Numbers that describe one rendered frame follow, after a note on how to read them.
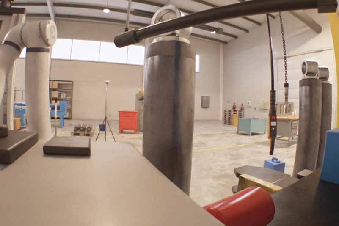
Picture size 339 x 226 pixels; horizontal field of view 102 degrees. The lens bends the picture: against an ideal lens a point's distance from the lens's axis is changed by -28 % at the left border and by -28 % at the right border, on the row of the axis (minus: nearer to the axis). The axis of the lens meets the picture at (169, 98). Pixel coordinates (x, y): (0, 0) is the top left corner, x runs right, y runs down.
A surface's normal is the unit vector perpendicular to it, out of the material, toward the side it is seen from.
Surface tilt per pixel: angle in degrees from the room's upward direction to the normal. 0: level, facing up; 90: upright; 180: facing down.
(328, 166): 90
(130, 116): 90
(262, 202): 41
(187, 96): 90
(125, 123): 90
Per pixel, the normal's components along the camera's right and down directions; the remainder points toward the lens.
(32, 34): 0.11, 0.14
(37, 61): 0.61, 0.15
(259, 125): 0.44, -0.01
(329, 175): -0.92, -0.04
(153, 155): -0.51, -0.04
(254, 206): 0.37, -0.76
